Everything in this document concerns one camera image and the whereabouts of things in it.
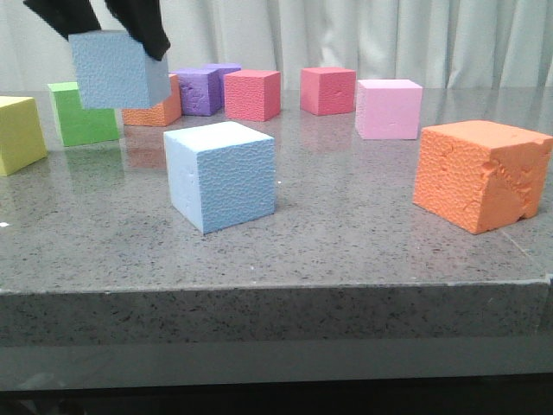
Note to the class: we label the rear purple foam cube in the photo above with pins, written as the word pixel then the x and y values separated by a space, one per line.
pixel 222 69

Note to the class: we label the large damaged orange foam cube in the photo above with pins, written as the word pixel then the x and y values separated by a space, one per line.
pixel 481 175

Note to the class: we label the white pleated curtain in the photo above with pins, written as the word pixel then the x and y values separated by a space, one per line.
pixel 454 44

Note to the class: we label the yellow foam cube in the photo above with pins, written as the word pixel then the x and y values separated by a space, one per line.
pixel 22 141

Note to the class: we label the rear orange foam cube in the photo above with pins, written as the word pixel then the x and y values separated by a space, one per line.
pixel 162 114

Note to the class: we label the purple foam cube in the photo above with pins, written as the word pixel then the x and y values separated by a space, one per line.
pixel 200 91
pixel 222 69

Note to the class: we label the green foam cube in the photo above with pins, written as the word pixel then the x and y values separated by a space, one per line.
pixel 77 125

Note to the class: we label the smooth red foam cube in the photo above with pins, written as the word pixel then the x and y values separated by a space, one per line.
pixel 327 90

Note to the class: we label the front purple foam cube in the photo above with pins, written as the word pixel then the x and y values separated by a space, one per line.
pixel 200 91

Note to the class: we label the light blue foam cube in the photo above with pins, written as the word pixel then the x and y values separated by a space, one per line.
pixel 114 71
pixel 221 175

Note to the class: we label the pink foam cube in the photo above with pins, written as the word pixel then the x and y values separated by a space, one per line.
pixel 388 109

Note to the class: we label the textured red foam cube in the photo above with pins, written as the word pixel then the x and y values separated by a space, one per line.
pixel 253 95

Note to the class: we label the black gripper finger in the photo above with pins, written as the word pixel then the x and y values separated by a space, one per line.
pixel 143 21
pixel 66 17

